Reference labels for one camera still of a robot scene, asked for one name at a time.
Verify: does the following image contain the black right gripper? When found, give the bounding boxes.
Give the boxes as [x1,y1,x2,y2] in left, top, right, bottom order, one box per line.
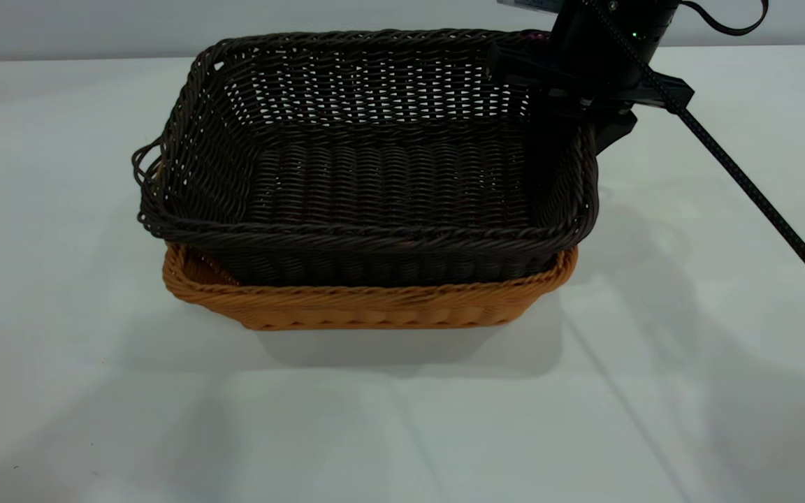
[488,0,695,207]

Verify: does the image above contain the dark brown wicker basket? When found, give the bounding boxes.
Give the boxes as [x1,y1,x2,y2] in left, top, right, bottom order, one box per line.
[131,28,600,289]

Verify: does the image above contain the orange wicker basket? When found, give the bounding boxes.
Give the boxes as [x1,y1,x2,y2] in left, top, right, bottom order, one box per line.
[162,241,579,331]

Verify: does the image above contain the black flat looped cable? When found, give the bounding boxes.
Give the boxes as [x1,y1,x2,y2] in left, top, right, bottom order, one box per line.
[681,0,771,38]

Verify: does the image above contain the black braided cable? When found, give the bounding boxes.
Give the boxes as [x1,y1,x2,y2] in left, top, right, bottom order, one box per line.
[581,0,805,316]

